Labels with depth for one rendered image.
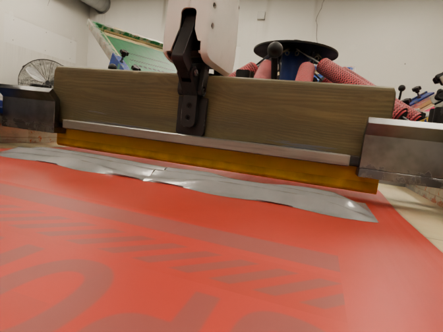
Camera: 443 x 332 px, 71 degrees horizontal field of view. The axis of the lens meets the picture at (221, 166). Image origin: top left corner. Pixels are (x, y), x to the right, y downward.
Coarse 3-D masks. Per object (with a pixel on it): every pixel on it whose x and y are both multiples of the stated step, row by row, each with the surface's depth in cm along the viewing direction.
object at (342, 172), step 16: (112, 144) 38; (128, 144) 37; (144, 144) 37; (160, 144) 36; (176, 144) 35; (224, 160) 34; (240, 160) 33; (256, 160) 33; (272, 160) 32; (288, 160) 32; (336, 176) 31; (352, 176) 30
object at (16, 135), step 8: (0, 120) 40; (0, 128) 40; (8, 128) 41; (16, 128) 42; (0, 136) 40; (8, 136) 41; (16, 136) 42; (24, 136) 43; (32, 136) 45; (40, 136) 46; (48, 136) 47; (56, 136) 49; (392, 184) 43; (400, 184) 43; (408, 184) 42; (416, 192) 38; (424, 192) 35; (432, 192) 33; (440, 192) 31; (432, 200) 33; (440, 200) 30
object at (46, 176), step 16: (0, 160) 28; (16, 160) 29; (144, 160) 39; (0, 176) 22; (16, 176) 22; (32, 176) 23; (48, 176) 24; (64, 176) 24; (80, 176) 25; (96, 176) 26; (112, 176) 27; (64, 192) 19; (80, 192) 20
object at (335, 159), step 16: (80, 128) 36; (96, 128) 36; (112, 128) 35; (128, 128) 35; (192, 144) 32; (208, 144) 32; (224, 144) 31; (240, 144) 31; (256, 144) 30; (304, 160) 29; (320, 160) 29; (336, 160) 28
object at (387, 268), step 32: (96, 192) 20; (128, 192) 21; (160, 192) 22; (192, 192) 24; (352, 192) 33; (224, 224) 17; (256, 224) 17; (288, 224) 18; (320, 224) 19; (352, 224) 20; (384, 224) 21; (352, 256) 14; (384, 256) 15; (416, 256) 15; (352, 288) 11; (384, 288) 11; (416, 288) 12; (352, 320) 9; (384, 320) 9; (416, 320) 9
